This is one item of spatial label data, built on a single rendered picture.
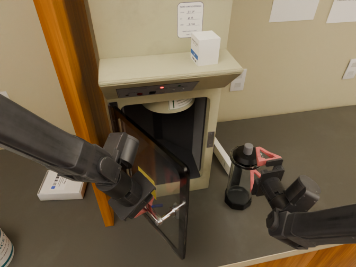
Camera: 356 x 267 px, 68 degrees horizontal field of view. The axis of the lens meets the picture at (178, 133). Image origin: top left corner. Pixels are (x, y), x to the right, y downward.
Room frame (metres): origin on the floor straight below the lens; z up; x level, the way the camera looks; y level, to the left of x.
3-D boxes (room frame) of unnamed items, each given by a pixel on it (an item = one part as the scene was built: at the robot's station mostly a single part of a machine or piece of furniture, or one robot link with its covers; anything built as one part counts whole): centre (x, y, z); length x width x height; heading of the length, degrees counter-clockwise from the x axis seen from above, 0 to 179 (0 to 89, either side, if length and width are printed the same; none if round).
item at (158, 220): (0.39, 0.05, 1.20); 0.10 x 0.05 x 0.03; 41
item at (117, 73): (0.57, 0.02, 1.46); 0.32 x 0.12 x 0.10; 102
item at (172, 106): (0.72, 0.04, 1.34); 0.18 x 0.18 x 0.05
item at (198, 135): (0.74, 0.06, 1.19); 0.26 x 0.24 x 0.35; 102
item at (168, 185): (0.46, 0.08, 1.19); 0.30 x 0.01 x 0.40; 41
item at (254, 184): (0.52, -0.25, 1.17); 0.09 x 0.07 x 0.07; 12
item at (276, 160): (0.52, -0.25, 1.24); 0.09 x 0.07 x 0.07; 12
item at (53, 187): (0.65, 0.44, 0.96); 0.16 x 0.12 x 0.04; 94
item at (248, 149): (0.61, -0.23, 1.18); 0.09 x 0.09 x 0.07
